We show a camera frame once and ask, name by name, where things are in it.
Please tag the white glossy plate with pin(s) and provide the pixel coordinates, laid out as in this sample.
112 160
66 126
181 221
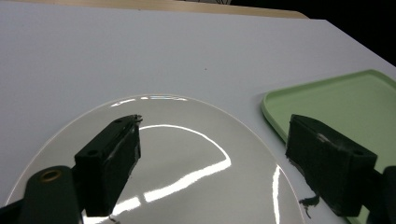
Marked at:
193 155

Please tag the light green tray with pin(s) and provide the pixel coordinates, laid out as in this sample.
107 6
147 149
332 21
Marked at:
345 102

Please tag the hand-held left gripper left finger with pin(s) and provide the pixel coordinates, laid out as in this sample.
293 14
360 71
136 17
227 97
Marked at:
107 165

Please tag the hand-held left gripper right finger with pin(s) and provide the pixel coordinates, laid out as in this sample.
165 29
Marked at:
330 165

